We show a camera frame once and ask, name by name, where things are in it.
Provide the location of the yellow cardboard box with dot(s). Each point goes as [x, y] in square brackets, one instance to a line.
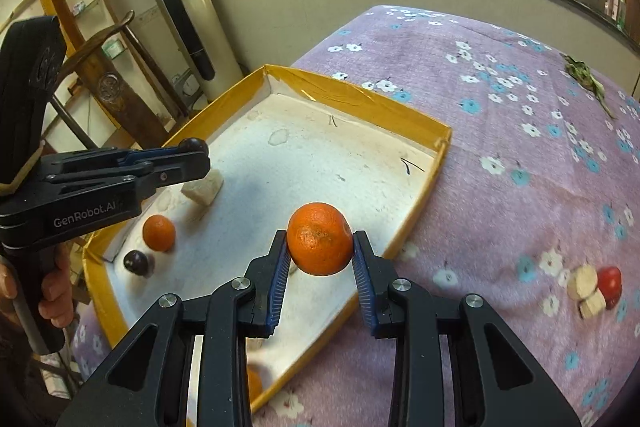
[310, 167]

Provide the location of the dark wooden chair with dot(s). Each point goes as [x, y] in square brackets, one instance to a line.
[120, 92]

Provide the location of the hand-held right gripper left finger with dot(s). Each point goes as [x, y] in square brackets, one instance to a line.
[272, 297]

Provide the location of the white wall socket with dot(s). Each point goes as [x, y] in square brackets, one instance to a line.
[188, 85]

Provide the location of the large yellow-orange orange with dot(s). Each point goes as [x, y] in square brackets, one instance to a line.
[254, 384]

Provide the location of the beige standing air conditioner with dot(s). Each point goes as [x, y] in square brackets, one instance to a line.
[185, 7]

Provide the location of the green leafy stems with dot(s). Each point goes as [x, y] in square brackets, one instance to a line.
[590, 82]

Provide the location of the person's left hand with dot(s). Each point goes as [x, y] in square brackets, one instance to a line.
[57, 292]

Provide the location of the orange tangerine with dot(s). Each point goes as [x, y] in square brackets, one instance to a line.
[320, 239]
[159, 233]

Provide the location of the red cherry tomato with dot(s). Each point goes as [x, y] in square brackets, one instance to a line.
[610, 283]

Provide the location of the small peeled sugarcane piece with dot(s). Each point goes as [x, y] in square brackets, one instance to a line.
[594, 303]
[582, 283]

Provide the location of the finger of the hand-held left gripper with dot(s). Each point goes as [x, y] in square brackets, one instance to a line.
[165, 154]
[175, 172]

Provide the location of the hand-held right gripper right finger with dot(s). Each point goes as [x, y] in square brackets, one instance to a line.
[365, 297]

